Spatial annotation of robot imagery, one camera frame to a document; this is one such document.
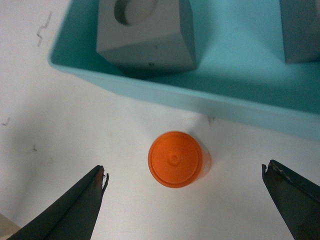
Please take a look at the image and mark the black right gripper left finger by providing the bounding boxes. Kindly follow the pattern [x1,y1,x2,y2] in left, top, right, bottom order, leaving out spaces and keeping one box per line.
[9,165,109,240]

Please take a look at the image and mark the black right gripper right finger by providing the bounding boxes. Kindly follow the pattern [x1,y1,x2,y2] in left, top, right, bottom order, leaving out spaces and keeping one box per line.
[261,159,320,240]

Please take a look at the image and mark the orange cylinder part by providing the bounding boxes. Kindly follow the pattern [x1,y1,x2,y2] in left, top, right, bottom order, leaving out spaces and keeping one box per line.
[148,131,212,188]

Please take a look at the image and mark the gray block with square hole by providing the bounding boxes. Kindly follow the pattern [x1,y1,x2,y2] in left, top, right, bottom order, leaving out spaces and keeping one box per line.
[279,0,320,64]

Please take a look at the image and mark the gray block with round hole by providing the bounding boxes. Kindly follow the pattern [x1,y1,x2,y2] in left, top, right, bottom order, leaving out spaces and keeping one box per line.
[96,0,197,78]

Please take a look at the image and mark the light blue plastic box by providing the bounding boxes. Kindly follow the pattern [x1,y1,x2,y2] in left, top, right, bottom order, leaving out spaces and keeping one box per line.
[48,0,320,141]

